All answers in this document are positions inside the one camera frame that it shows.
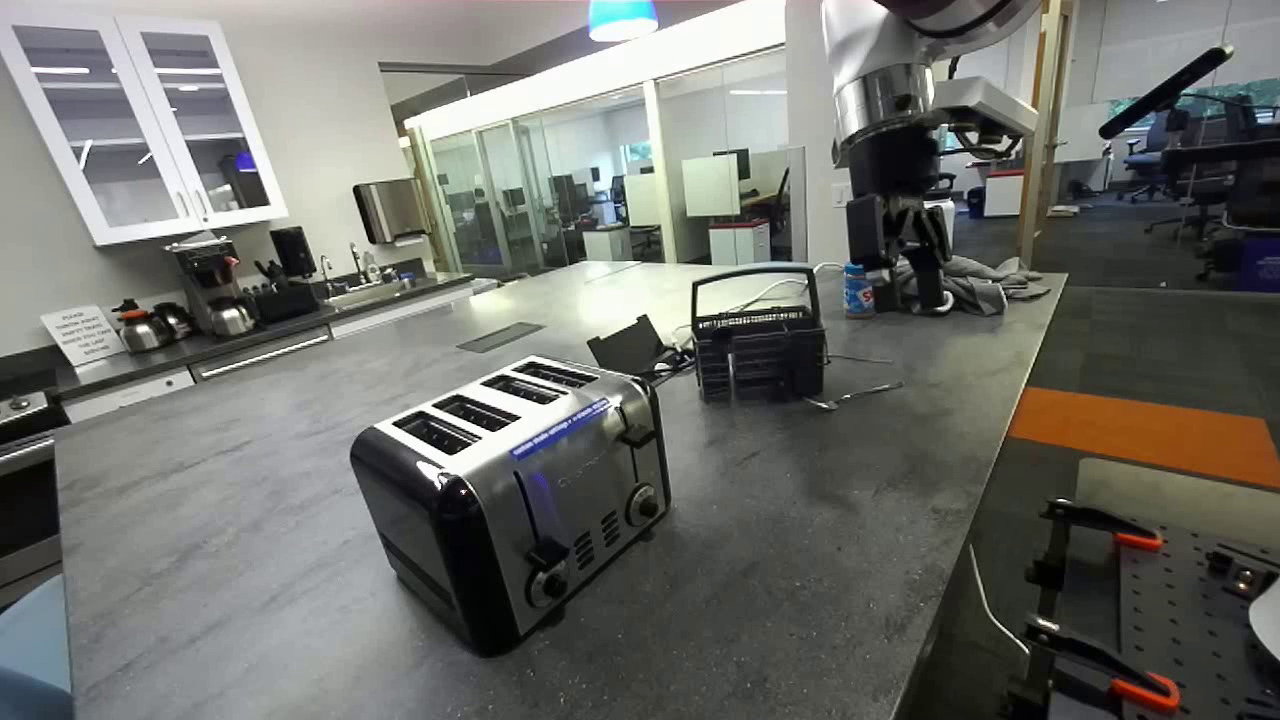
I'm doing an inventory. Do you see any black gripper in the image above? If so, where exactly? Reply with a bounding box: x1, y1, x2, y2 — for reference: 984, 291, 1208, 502
842, 129, 957, 315

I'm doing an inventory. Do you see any silver four-slot toaster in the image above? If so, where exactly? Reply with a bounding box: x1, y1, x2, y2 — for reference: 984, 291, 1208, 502
348, 354, 673, 652

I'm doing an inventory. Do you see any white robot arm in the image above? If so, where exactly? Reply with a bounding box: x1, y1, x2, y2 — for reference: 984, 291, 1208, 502
789, 0, 1036, 315

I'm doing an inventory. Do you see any silver metal fork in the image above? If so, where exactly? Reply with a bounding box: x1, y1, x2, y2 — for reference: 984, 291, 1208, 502
805, 378, 898, 413

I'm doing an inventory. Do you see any black cutlery basket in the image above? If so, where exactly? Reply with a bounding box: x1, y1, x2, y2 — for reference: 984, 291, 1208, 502
692, 262, 826, 398

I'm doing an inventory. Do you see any black flat tray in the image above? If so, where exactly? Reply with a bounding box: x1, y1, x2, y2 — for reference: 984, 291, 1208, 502
589, 315, 678, 384

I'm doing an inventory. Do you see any orange floor mat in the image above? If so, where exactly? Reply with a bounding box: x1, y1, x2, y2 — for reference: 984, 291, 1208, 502
1006, 388, 1280, 488

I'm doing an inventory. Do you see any black coffee maker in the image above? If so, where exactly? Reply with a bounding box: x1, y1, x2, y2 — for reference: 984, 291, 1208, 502
168, 234, 254, 341

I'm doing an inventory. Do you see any orange-handled clamp upper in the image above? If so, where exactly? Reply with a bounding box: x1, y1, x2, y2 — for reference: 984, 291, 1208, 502
1026, 496, 1162, 591

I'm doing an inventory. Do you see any orange-handled clamp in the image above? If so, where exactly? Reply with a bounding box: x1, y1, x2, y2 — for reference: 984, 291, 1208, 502
1026, 496, 1162, 591
1004, 617, 1183, 720

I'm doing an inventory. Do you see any orange-handled clamp lower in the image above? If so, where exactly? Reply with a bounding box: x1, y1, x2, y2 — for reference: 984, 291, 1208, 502
1004, 617, 1183, 720

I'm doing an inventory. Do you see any white glass-door wall cabinet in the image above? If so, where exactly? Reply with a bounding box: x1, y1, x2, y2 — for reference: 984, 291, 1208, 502
0, 12, 288, 248

